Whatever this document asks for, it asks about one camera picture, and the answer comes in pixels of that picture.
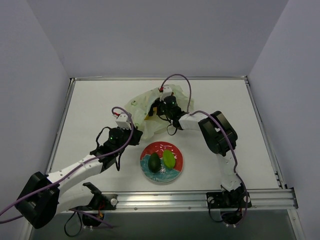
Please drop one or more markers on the aluminium front rail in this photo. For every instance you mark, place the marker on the aluminium front rail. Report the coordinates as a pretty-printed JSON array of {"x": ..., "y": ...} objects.
[{"x": 177, "y": 201}]

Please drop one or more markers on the light green fake fruit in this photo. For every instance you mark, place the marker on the light green fake fruit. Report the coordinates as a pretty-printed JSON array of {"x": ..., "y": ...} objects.
[{"x": 168, "y": 159}]

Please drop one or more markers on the dark green fake avocado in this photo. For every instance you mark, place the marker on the dark green fake avocado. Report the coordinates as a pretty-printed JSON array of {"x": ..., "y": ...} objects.
[{"x": 154, "y": 163}]

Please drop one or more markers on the red and teal flower plate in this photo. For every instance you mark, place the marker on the red and teal flower plate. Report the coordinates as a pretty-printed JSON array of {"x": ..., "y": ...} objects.
[{"x": 164, "y": 175}]

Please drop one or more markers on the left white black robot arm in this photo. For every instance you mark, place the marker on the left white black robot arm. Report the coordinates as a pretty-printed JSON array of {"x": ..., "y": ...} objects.
[{"x": 46, "y": 195}]

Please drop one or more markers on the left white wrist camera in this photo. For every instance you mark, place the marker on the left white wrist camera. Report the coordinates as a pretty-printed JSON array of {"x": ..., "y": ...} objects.
[{"x": 123, "y": 120}]

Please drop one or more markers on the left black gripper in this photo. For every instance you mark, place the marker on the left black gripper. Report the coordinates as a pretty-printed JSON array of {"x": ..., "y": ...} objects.
[{"x": 135, "y": 135}]

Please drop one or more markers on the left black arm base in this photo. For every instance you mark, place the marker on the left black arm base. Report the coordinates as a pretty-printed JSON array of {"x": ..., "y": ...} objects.
[{"x": 92, "y": 205}]

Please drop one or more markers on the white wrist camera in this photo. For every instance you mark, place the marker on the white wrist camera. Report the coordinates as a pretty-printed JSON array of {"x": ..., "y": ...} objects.
[
  {"x": 165, "y": 91},
  {"x": 123, "y": 120}
]

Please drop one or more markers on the green avocado-print plastic bag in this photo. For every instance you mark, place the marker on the green avocado-print plastic bag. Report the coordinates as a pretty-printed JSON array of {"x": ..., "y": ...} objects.
[{"x": 140, "y": 105}]

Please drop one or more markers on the orange fake fruit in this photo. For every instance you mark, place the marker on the orange fake fruit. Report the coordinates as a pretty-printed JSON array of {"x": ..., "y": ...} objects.
[{"x": 152, "y": 111}]

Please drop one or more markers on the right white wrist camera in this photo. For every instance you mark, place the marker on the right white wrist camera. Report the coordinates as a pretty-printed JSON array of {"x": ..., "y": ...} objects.
[{"x": 165, "y": 91}]

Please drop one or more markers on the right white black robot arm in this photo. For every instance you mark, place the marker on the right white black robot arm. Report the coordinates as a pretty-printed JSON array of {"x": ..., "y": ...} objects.
[{"x": 220, "y": 137}]

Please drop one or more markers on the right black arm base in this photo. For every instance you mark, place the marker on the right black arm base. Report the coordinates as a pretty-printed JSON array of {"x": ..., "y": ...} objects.
[{"x": 233, "y": 207}]

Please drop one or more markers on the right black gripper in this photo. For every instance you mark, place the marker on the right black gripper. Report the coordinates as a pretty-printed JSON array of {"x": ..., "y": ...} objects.
[{"x": 155, "y": 109}]

